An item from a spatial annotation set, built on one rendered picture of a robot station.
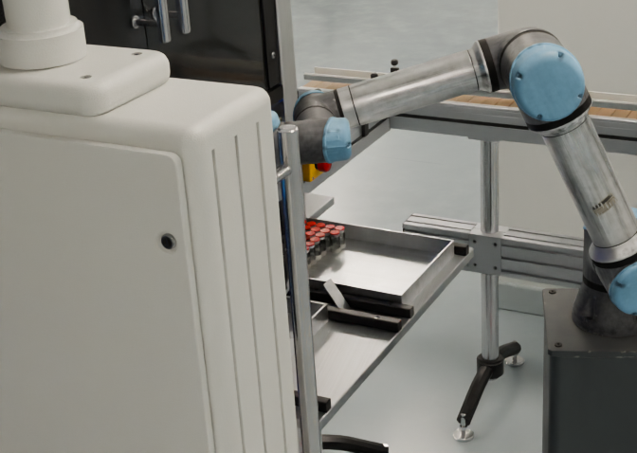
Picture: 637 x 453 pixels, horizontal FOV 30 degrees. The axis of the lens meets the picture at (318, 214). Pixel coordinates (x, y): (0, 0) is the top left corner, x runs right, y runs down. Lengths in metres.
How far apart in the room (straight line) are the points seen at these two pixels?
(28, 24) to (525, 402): 2.52
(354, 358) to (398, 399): 1.53
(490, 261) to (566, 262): 0.22
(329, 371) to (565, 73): 0.64
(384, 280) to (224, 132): 1.14
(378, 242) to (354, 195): 2.55
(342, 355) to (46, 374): 0.76
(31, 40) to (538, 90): 0.92
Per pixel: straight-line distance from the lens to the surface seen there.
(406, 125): 3.27
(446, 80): 2.11
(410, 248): 2.48
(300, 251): 1.45
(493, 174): 3.27
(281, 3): 2.46
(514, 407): 3.58
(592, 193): 2.08
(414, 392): 3.65
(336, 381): 2.03
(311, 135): 1.99
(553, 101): 1.98
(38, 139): 1.31
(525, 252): 3.30
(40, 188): 1.34
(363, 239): 2.52
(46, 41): 1.34
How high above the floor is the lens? 1.94
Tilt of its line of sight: 23 degrees down
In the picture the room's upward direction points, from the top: 4 degrees counter-clockwise
